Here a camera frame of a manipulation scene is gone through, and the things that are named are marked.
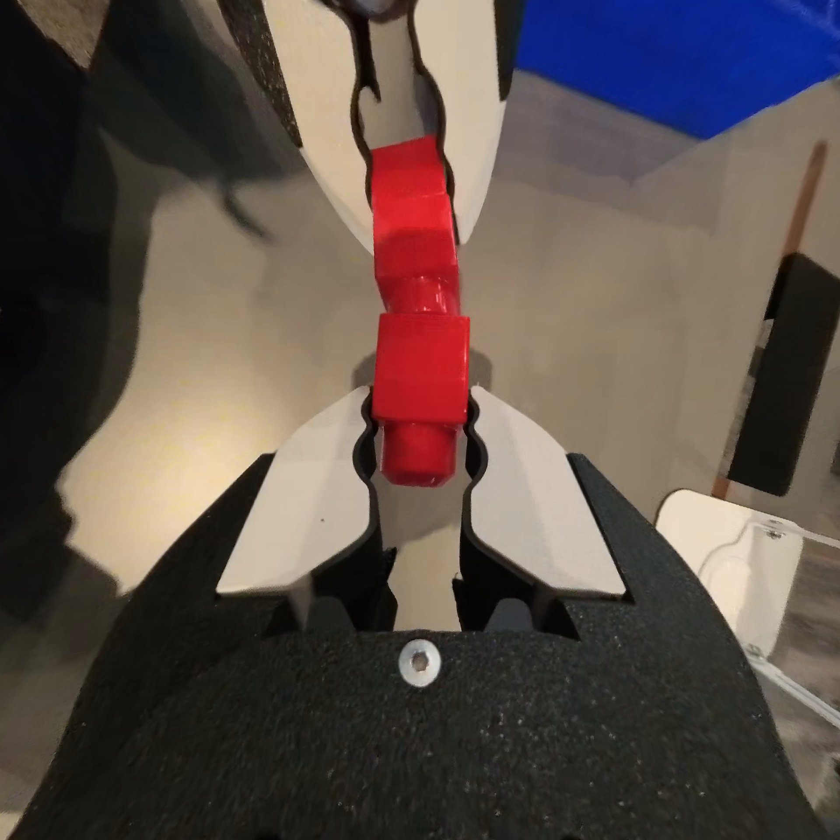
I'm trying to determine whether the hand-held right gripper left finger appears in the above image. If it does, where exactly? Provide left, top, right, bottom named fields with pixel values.
left=215, top=386, right=384, bottom=627

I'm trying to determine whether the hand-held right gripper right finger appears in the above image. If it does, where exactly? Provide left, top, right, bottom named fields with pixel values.
left=461, top=386, right=626, bottom=599

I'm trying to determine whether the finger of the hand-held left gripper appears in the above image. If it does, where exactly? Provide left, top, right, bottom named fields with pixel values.
left=261, top=0, right=383, bottom=253
left=408, top=0, right=508, bottom=249

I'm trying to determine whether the red mega block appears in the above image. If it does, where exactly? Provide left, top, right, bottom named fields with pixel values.
left=371, top=314, right=473, bottom=490
left=369, top=136, right=466, bottom=317

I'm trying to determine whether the white clear plastic tray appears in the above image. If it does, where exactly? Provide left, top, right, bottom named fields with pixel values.
left=655, top=487, right=840, bottom=726

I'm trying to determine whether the blue plastic bin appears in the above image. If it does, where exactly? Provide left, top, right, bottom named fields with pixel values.
left=512, top=0, right=840, bottom=140

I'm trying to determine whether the black panel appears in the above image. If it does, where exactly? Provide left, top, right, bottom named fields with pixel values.
left=727, top=252, right=840, bottom=497

